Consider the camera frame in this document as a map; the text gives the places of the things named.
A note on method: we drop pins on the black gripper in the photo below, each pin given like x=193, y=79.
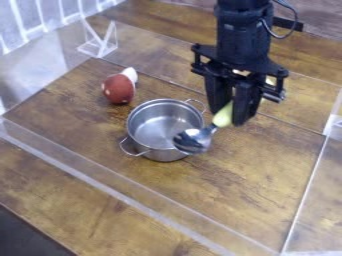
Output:
x=217, y=71

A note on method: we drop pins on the green handled metal spoon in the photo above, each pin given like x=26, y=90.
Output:
x=194, y=140

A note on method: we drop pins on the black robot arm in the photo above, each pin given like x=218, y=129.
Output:
x=243, y=32

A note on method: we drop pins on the small steel pot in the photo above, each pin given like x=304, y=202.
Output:
x=154, y=122

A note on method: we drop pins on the black bar on table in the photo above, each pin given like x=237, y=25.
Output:
x=289, y=24

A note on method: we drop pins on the clear acrylic triangle bracket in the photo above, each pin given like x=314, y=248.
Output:
x=99, y=45

